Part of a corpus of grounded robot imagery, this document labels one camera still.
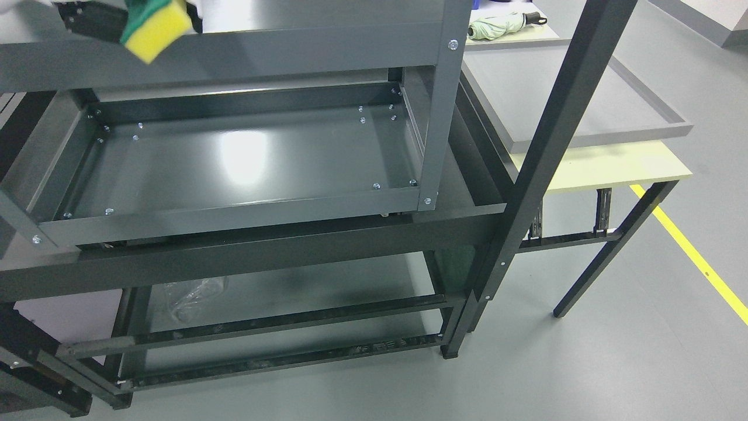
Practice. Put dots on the green yellow sponge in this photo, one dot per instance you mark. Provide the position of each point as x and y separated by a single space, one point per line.
151 26

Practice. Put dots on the dark grey metal shelf rack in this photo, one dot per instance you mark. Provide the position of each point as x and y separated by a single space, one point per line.
66 314

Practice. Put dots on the small grey shelving cart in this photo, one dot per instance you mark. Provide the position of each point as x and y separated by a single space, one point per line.
276 112

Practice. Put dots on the grey shallow tray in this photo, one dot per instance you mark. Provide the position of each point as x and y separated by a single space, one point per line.
513 81

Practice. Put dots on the clear plastic bag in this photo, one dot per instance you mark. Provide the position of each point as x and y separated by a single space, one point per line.
185 300

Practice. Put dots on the light green folded umbrella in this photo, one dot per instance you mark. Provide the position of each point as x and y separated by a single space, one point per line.
493 27

